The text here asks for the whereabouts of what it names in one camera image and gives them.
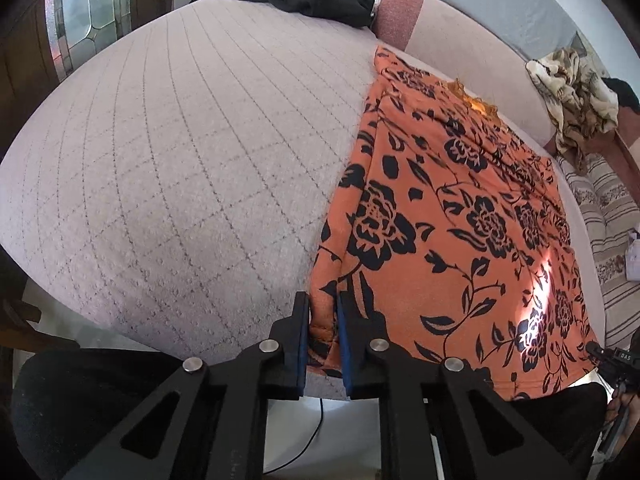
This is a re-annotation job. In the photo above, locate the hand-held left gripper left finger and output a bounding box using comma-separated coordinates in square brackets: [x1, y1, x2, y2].
[65, 291, 311, 480]

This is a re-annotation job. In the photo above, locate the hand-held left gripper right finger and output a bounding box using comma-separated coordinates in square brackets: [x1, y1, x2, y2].
[337, 290, 581, 480]

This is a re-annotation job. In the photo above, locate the orange black floral garment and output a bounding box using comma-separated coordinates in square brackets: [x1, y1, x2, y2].
[306, 45, 600, 402]

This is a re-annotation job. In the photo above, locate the striped floral cushion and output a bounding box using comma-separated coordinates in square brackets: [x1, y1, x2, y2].
[555, 152, 640, 361]

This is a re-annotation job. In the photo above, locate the beige printed cloth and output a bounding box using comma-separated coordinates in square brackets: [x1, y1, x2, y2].
[525, 47, 621, 171]

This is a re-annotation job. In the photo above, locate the dark object behind cloth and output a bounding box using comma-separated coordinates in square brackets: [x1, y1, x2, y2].
[601, 77, 635, 111]

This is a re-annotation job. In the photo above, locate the pink bolster cushion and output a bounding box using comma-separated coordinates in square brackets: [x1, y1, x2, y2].
[375, 0, 557, 147]

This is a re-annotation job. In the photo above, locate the grey pillow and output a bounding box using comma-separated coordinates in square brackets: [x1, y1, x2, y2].
[431, 0, 587, 62]

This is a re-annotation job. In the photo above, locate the stained glass window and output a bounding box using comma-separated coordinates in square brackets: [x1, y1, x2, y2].
[44, 0, 132, 83]

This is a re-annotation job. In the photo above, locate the black cable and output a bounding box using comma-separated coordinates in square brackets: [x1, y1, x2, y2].
[262, 399, 325, 476]

